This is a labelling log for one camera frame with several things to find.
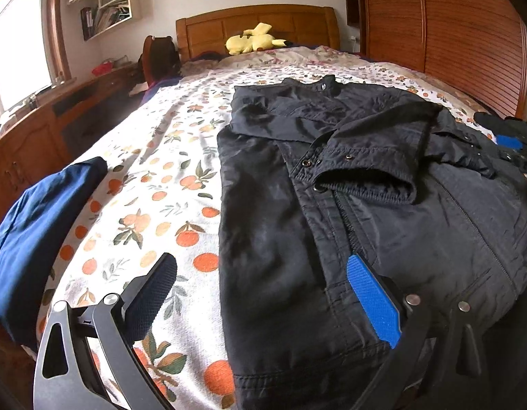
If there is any black jacket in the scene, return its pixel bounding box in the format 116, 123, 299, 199
217, 75, 527, 409

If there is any black garment at right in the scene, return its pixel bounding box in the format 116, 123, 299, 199
474, 112, 527, 145

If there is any blue folded garment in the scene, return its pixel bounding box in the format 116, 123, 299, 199
0, 156, 108, 350

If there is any wooden louvred wardrobe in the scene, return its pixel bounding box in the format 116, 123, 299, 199
346, 0, 527, 121

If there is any orange-print white bedsheet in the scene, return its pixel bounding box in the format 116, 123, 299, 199
37, 65, 480, 409

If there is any floral beige quilt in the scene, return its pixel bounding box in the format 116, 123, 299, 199
179, 44, 402, 78

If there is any wooden headboard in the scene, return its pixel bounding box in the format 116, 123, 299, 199
175, 4, 342, 63

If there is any wooden desk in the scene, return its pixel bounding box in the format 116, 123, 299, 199
0, 64, 139, 222

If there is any yellow plush toy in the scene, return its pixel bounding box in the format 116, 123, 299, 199
224, 22, 287, 56

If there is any red bowl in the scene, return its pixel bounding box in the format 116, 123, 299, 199
91, 61, 113, 77

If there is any window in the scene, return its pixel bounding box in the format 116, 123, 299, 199
0, 0, 71, 116

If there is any dark chair with bag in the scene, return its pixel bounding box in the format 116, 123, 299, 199
138, 35, 182, 87

